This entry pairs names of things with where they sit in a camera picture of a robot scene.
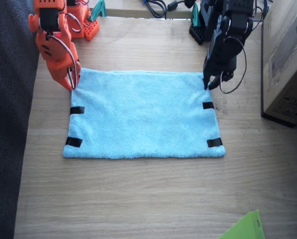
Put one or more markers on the light blue towel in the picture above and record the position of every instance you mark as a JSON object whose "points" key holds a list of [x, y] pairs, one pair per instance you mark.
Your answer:
{"points": [[143, 112]]}

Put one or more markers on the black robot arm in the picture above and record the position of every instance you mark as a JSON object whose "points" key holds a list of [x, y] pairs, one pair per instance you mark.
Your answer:
{"points": [[237, 5]]}

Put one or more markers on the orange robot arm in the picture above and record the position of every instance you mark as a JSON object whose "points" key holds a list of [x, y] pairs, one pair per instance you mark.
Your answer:
{"points": [[48, 3]]}

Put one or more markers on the teal plastic table clamp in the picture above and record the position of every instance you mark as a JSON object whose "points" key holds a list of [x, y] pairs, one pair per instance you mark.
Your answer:
{"points": [[195, 17], [98, 10]]}

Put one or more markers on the brown cardboard box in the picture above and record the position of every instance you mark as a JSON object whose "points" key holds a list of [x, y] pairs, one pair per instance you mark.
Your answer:
{"points": [[287, 62]]}

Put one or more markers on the dark grey foam panel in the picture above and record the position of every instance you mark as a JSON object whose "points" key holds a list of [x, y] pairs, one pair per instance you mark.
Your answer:
{"points": [[4, 124]]}

